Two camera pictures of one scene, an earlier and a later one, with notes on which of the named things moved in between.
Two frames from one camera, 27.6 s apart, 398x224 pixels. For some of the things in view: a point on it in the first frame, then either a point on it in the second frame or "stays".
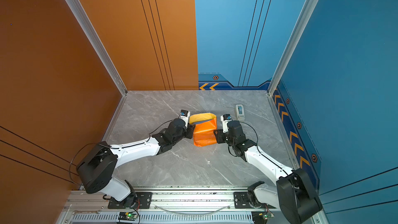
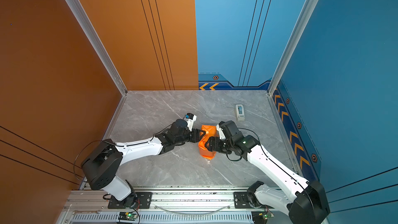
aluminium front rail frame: [90, 206] stays
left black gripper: [190, 128] stays
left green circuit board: [127, 215] stays
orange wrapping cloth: [205, 128] → [210, 131]
